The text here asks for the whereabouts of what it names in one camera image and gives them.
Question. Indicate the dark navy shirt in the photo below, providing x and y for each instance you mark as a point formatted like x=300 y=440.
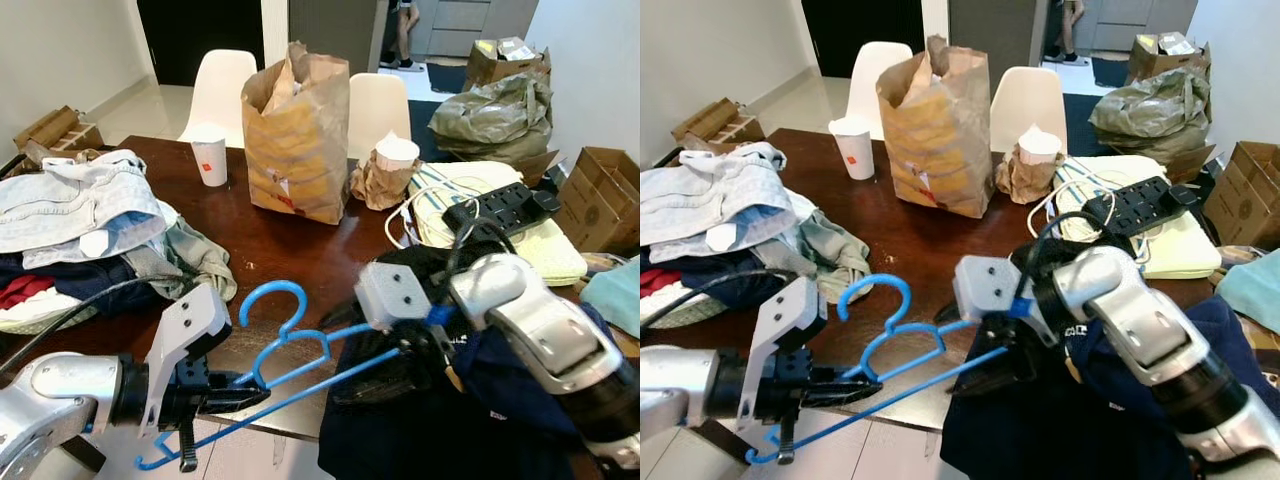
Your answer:
x=480 y=420
x=1080 y=430

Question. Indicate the blue plastic hanger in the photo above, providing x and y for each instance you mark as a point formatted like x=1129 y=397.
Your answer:
x=272 y=286
x=875 y=277

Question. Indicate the light blue denim jeans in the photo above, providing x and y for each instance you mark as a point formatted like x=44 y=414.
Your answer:
x=70 y=200
x=700 y=195

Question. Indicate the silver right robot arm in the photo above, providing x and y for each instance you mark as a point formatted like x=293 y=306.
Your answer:
x=540 y=320
x=1140 y=320

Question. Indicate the folded navy garment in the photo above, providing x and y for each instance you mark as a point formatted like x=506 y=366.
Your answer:
x=70 y=275
x=740 y=295

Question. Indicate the grey green garment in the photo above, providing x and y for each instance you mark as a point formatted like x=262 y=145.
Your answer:
x=190 y=255
x=825 y=250

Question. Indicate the folded white garment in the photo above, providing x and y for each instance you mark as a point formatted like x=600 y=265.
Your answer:
x=40 y=318
x=680 y=312

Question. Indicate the pale yellow striped cushion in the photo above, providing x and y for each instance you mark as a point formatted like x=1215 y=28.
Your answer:
x=1185 y=250
x=550 y=255

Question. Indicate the small crumpled paper bag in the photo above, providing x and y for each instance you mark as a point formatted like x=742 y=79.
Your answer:
x=1020 y=180
x=372 y=185

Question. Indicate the black power strip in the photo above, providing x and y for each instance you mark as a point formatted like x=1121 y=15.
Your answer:
x=1145 y=200
x=510 y=203

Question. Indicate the folded red garment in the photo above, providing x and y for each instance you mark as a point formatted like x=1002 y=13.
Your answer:
x=655 y=283
x=25 y=292

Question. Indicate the teal cloth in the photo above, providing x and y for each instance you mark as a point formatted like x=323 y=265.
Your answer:
x=1255 y=290
x=615 y=295

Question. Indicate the white lidded cup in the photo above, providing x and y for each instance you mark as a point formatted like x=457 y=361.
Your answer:
x=397 y=152
x=1038 y=147

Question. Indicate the open cardboard box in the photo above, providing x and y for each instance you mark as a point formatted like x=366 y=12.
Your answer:
x=600 y=200
x=1245 y=195

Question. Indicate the white paper cup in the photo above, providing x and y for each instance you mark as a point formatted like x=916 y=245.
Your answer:
x=855 y=150
x=210 y=160

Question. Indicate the large brown paper bag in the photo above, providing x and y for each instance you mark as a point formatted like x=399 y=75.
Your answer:
x=295 y=140
x=935 y=130

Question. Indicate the olive green plastic bag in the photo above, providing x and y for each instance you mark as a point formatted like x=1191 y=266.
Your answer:
x=495 y=120
x=1150 y=115

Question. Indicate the white plastic chair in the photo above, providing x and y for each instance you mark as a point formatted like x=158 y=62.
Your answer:
x=880 y=75
x=220 y=90
x=1030 y=100
x=378 y=105

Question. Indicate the flat cardboard box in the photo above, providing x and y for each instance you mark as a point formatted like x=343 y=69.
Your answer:
x=55 y=128
x=715 y=122

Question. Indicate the cardboard box with packets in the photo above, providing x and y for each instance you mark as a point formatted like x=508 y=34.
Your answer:
x=1150 y=62
x=490 y=68

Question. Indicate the person standing in doorway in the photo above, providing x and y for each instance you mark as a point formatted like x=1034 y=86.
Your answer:
x=405 y=30
x=1070 y=25

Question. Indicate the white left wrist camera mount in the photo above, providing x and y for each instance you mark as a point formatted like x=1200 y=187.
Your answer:
x=785 y=320
x=185 y=325

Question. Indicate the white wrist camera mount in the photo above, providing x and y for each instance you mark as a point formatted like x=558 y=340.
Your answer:
x=785 y=320
x=395 y=290
x=990 y=285
x=185 y=325

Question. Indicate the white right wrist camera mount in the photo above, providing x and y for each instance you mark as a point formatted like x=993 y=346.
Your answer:
x=395 y=290
x=990 y=285

